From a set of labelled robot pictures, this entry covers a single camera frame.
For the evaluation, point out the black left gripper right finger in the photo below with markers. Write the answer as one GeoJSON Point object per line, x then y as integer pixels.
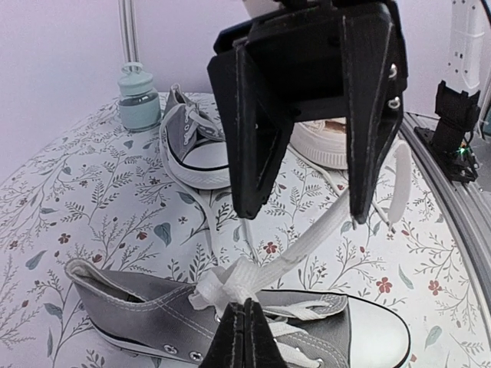
{"type": "Point", "coordinates": [260, 348]}

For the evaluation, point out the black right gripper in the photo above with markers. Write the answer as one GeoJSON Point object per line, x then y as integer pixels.
{"type": "Point", "coordinates": [307, 61]}

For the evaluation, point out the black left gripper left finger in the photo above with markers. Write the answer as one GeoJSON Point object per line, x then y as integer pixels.
{"type": "Point", "coordinates": [227, 349]}

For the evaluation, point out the grey sneaker with white laces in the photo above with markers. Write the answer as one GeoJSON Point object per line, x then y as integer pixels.
{"type": "Point", "coordinates": [168, 319]}

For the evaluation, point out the beige sneaker inner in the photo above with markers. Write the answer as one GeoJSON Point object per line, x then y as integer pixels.
{"type": "Point", "coordinates": [323, 142]}

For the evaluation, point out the floral patterned table mat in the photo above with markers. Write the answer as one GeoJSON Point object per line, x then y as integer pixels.
{"type": "Point", "coordinates": [100, 193]}

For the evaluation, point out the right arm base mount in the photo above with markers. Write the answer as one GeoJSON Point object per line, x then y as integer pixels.
{"type": "Point", "coordinates": [458, 113]}

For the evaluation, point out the aluminium front rail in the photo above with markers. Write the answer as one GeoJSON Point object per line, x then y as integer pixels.
{"type": "Point", "coordinates": [464, 205]}

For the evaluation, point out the right aluminium frame post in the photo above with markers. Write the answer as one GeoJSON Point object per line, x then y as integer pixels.
{"type": "Point", "coordinates": [128, 30]}

